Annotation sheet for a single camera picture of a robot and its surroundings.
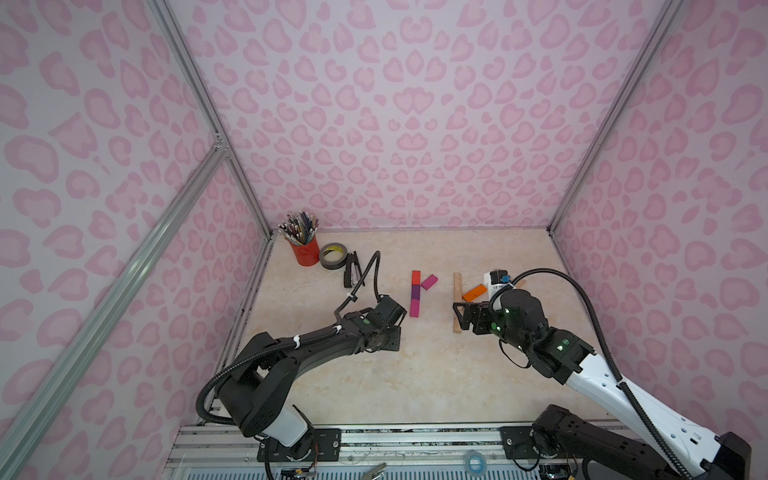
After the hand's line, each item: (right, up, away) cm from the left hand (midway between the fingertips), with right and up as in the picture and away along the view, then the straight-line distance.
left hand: (396, 342), depth 87 cm
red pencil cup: (-31, +26, +19) cm, 45 cm away
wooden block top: (+21, +13, +15) cm, 29 cm away
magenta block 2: (+12, +16, +17) cm, 27 cm away
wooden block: (+35, +18, -4) cm, 39 cm away
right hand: (+17, +13, -12) cm, 25 cm away
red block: (+7, +18, +19) cm, 27 cm away
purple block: (+7, +13, +14) cm, 21 cm away
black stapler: (-16, +24, +23) cm, 37 cm away
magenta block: (+6, +9, +11) cm, 15 cm away
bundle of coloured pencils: (-32, +35, +11) cm, 49 cm away
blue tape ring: (+20, -23, -17) cm, 35 cm away
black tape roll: (-24, +28, +26) cm, 46 cm away
